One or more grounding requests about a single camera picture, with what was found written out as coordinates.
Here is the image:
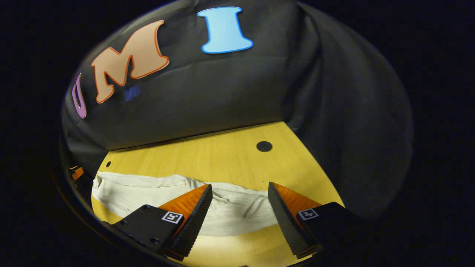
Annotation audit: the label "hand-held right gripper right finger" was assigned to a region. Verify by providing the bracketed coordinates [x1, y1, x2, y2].
[268, 182, 368, 259]

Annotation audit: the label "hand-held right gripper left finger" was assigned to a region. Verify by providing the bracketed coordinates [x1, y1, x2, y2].
[111, 184, 213, 261]

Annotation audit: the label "white jeans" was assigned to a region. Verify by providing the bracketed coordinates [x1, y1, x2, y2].
[92, 172, 279, 237]

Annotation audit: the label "black backdrop cloth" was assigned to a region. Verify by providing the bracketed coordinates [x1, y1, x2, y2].
[61, 0, 414, 223]

